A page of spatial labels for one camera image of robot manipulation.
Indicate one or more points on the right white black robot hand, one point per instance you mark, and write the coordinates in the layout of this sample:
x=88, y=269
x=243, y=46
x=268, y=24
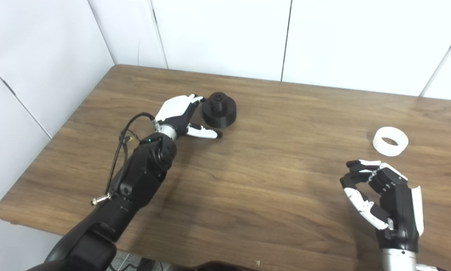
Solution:
x=398, y=203

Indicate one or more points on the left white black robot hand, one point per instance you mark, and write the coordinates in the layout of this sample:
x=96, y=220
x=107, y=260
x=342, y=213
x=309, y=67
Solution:
x=174, y=107

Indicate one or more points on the round black stepped part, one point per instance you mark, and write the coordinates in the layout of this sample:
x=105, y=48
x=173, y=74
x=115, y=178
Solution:
x=221, y=114

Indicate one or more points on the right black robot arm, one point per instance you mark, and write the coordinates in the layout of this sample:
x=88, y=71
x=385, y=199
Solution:
x=398, y=261

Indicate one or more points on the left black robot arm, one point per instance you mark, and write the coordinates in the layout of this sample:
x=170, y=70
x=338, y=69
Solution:
x=138, y=180

